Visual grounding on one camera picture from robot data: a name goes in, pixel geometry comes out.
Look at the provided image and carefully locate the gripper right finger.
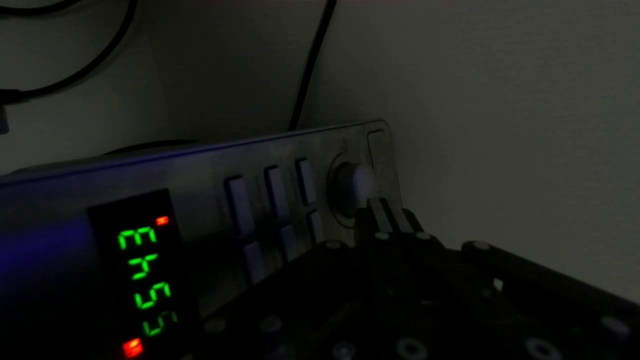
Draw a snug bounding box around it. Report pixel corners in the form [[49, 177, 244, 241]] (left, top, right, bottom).
[[394, 208, 640, 360]]

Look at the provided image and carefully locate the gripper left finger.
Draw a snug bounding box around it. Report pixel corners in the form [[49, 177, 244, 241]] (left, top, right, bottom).
[[192, 197, 402, 360]]

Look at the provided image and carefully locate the silver oven knob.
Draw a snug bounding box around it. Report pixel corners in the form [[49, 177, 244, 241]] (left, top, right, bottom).
[[327, 152, 377, 228]]

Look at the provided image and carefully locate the black cable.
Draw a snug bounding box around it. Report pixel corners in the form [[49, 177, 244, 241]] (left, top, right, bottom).
[[287, 0, 338, 132], [0, 0, 81, 17], [0, 0, 139, 135]]

